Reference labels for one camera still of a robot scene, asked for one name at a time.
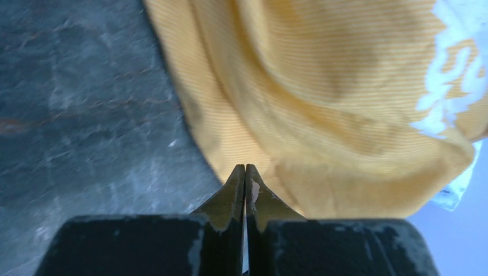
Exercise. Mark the orange Mickey Mouse pillowcase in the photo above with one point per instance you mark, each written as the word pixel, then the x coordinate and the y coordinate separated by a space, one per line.
pixel 231 62

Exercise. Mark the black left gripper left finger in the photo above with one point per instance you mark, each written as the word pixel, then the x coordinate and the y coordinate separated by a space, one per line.
pixel 207 241

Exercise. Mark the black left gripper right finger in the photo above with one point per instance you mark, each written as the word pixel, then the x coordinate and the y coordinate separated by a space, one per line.
pixel 282 242

